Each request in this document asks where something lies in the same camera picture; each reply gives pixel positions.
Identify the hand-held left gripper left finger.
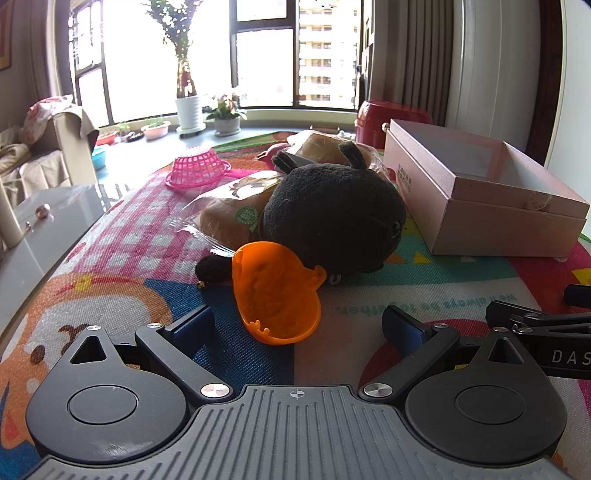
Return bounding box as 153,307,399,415
67,305,234,402

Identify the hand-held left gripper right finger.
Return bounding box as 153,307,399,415
359,305,539,400

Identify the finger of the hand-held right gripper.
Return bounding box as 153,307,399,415
564,285,591,308
485,300,591,343

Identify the orange plastic mould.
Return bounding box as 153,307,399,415
232,241,328,345

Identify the bread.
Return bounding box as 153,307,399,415
171,170,283,257
283,130,386,171

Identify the black plush toy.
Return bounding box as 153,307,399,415
195,141,408,288

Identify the pink cardboard box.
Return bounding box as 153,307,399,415
383,119,591,258

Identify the colourful printed play mat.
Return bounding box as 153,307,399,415
0,130,591,476

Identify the pink plastic basket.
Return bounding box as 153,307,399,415
165,145,260,190

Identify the grey glass table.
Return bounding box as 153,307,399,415
0,181,139,333

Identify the white planter tub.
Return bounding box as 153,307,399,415
140,119,171,140

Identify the red drum stool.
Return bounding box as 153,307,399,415
355,100,434,149

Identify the pink flowering potted plant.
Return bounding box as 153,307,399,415
204,92,248,137

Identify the beige armchair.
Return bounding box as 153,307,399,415
18,95,100,186

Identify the beige sofa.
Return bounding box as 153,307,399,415
0,126,63,208

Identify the white wardrobe door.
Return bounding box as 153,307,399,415
444,0,546,164

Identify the tall plant in white pot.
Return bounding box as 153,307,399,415
143,0,206,134

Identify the floral cloth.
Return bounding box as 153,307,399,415
19,95,77,141

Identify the grey curtain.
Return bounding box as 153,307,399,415
396,0,458,126

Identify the dark framed window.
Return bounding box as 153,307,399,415
68,0,372,127

